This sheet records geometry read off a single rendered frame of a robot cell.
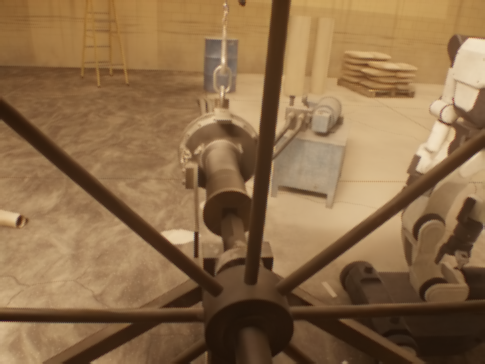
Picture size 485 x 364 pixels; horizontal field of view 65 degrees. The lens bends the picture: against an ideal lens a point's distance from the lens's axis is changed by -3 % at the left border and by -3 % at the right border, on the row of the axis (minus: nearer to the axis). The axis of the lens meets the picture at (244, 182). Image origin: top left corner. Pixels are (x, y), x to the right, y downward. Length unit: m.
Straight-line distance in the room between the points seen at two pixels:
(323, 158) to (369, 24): 6.95
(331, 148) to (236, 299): 2.39
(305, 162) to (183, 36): 6.32
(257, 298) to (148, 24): 8.50
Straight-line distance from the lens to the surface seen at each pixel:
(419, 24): 10.24
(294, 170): 3.05
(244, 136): 1.35
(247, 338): 0.64
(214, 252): 0.83
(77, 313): 0.72
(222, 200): 0.99
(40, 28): 9.49
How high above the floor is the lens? 1.41
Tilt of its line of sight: 25 degrees down
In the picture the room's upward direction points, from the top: 4 degrees clockwise
